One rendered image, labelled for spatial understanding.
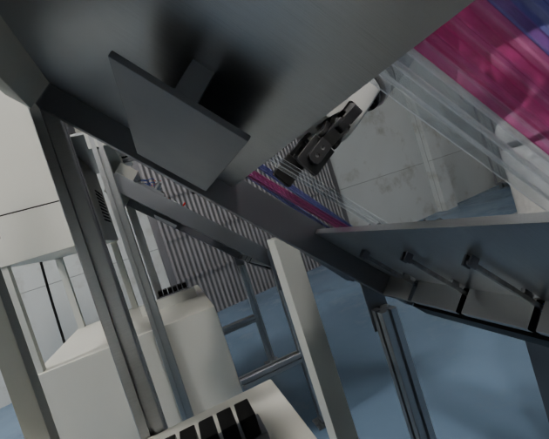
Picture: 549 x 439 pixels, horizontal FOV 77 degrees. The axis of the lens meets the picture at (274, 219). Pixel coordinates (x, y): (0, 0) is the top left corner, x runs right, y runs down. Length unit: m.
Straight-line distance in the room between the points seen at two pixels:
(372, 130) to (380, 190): 0.93
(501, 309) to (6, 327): 0.69
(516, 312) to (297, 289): 0.51
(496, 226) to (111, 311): 0.56
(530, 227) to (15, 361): 0.64
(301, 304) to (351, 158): 4.40
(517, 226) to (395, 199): 5.34
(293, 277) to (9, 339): 0.58
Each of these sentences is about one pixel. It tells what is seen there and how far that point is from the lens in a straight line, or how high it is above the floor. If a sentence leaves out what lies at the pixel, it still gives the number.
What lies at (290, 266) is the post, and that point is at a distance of 0.90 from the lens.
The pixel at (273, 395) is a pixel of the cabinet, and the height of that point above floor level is 0.62.
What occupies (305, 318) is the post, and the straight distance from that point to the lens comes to 0.93.
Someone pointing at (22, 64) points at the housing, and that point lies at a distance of 0.60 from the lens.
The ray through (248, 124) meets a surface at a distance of 0.36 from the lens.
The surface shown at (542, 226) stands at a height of 0.85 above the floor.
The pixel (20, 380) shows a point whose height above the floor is 0.80.
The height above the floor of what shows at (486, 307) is 0.70.
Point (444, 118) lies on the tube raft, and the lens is 0.26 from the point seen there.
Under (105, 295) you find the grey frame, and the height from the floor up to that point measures 0.87.
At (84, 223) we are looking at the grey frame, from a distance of 0.65.
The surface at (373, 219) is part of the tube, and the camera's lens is 0.50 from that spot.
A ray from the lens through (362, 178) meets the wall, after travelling 5.28.
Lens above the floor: 0.92
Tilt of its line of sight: 2 degrees down
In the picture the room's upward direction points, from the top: 18 degrees counter-clockwise
